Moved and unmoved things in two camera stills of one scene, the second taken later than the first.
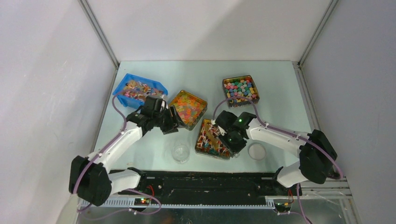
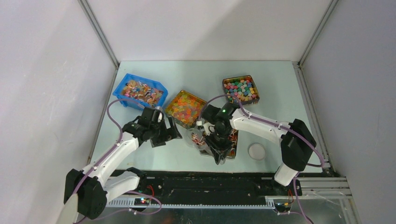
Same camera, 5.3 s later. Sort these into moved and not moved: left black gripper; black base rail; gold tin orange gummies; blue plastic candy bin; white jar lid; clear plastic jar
Moved: clear plastic jar; left black gripper
Not moved: black base rail; white jar lid; blue plastic candy bin; gold tin orange gummies
